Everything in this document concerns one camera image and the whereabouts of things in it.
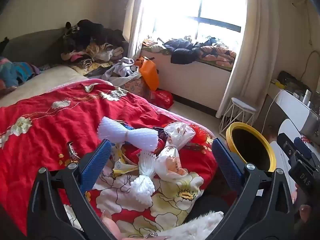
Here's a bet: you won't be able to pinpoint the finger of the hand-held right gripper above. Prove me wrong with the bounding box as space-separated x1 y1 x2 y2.
276 132 320 188
294 137 320 171

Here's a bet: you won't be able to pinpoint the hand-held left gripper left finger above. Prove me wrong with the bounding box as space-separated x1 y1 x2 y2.
27 139 118 240

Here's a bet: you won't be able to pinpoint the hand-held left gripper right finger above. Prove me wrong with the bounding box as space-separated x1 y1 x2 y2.
212 137 295 240

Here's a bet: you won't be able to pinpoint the yellow rimmed black trash bin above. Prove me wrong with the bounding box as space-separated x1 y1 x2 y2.
226 122 277 173

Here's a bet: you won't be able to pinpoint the person's right hand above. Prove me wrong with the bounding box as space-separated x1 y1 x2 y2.
291 186 314 224

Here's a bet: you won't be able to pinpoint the person's left hand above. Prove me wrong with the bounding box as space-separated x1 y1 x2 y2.
101 209 173 240

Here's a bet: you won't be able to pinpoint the yellow wrapper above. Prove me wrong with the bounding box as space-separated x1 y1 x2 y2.
111 146 139 177

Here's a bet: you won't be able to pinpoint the red crinkled wrapper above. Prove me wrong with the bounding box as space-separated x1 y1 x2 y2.
189 123 208 144

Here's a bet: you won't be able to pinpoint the white vanity desk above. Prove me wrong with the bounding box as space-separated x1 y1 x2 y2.
266 81 320 135

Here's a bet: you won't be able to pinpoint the large white foam net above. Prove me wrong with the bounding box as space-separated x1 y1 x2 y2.
97 117 160 152

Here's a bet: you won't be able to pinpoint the printed white plastic bag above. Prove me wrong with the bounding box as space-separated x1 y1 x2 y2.
153 122 196 180

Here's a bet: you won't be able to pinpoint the small white foam net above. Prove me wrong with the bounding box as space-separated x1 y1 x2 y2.
130 151 157 207

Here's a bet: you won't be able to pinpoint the red floral blanket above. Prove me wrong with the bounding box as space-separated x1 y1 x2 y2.
0 79 218 240

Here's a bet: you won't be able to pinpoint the dark patterned bag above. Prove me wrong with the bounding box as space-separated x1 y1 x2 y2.
277 70 304 90

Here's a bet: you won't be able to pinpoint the white fluffy cloth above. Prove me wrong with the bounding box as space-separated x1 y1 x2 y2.
172 210 225 240

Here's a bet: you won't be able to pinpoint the red plastic bag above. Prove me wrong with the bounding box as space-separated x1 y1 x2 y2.
150 90 174 109

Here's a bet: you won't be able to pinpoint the lavender grey clothes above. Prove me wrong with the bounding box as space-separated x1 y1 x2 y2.
101 57 139 85

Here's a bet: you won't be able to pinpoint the beige bed sheet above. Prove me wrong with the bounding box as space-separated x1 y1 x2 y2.
0 66 88 108

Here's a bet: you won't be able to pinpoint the orange bag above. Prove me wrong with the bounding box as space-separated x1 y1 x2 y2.
135 56 160 92

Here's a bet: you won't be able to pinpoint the cream curtain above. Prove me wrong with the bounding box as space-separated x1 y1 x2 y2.
215 0 275 118
122 0 155 60

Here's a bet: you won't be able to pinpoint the dark jacket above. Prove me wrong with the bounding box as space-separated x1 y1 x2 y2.
164 37 200 65

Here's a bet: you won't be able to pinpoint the teal patterned cloth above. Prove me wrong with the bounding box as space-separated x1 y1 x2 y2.
0 57 40 88

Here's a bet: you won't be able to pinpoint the pile of clothes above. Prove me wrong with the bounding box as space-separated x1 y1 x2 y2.
60 19 128 73

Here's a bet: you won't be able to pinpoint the colourful cloth pile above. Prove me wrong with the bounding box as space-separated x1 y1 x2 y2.
141 37 170 54

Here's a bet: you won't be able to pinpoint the grey headboard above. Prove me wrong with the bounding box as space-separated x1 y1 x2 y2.
0 29 68 67

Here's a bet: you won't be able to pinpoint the black cloth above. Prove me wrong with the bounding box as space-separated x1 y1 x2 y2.
0 37 10 55

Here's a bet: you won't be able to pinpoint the window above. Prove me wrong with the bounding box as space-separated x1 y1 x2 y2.
142 0 247 45

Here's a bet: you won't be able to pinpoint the white cable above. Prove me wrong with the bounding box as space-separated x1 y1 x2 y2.
260 91 282 135

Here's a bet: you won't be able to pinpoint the white wire stool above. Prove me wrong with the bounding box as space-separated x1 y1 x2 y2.
219 97 258 140

